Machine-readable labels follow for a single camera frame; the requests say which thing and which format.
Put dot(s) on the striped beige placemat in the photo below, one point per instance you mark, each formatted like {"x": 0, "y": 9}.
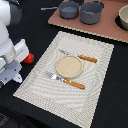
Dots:
{"x": 76, "y": 100}

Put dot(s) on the beige bowl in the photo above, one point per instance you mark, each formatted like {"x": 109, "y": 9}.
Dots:
{"x": 123, "y": 14}

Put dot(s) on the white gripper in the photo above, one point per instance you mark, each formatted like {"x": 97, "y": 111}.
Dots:
{"x": 11, "y": 57}

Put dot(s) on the grey cooking pot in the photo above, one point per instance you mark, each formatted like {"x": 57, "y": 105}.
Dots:
{"x": 90, "y": 12}

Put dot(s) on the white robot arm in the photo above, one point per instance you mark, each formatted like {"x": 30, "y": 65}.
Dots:
{"x": 10, "y": 14}

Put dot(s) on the fork with wooden handle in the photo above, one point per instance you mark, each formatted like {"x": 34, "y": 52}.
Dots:
{"x": 55, "y": 77}

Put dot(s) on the knife with wooden handle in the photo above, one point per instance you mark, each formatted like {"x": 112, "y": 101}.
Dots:
{"x": 80, "y": 56}

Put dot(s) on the round beige plate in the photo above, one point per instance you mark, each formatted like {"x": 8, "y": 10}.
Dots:
{"x": 69, "y": 66}

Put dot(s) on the red sausage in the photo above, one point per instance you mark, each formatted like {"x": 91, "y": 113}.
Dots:
{"x": 29, "y": 59}

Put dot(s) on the grey frying pan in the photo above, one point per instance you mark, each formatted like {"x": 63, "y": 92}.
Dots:
{"x": 68, "y": 9}

